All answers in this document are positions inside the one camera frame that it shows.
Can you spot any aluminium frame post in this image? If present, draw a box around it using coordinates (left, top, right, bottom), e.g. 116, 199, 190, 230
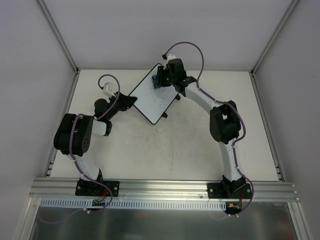
35, 0, 79, 74
249, 0, 301, 76

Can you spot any aluminium mounting rail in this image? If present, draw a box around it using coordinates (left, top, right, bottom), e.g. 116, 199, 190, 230
29, 177, 301, 202

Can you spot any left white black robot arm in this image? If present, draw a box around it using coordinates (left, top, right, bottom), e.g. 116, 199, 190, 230
53, 92, 138, 195

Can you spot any blue bone-shaped whiteboard eraser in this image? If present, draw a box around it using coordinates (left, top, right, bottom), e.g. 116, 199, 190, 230
151, 74, 161, 89

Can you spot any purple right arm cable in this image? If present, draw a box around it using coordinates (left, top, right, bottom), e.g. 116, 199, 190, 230
164, 41, 255, 218

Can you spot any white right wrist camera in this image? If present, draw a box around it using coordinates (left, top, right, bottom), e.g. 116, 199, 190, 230
162, 53, 177, 61

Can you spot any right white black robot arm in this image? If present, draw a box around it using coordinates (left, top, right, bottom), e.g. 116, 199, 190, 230
152, 54, 246, 198

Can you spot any right aluminium frame post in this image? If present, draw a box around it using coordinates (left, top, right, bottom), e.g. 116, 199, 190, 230
249, 0, 301, 76

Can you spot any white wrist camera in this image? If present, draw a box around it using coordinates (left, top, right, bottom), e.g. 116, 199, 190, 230
162, 53, 177, 61
102, 82, 117, 98

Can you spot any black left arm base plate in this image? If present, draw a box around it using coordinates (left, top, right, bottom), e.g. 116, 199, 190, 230
75, 179, 120, 197

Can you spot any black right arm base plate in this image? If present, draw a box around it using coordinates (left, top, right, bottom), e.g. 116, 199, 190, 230
207, 181, 253, 200

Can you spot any white slotted cable duct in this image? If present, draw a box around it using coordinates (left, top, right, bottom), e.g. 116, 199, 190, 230
39, 198, 227, 211

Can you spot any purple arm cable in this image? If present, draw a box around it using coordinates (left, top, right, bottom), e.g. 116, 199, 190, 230
164, 41, 255, 218
38, 73, 121, 223

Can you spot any left aluminium frame post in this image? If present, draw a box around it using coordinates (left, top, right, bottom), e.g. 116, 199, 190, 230
35, 0, 79, 74

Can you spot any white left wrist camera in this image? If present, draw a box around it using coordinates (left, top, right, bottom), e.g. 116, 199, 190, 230
102, 82, 117, 98

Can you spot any white whiteboard with black frame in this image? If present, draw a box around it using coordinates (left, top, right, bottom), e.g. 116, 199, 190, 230
129, 63, 178, 125

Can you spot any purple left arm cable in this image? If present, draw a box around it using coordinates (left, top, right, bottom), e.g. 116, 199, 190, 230
38, 73, 121, 223

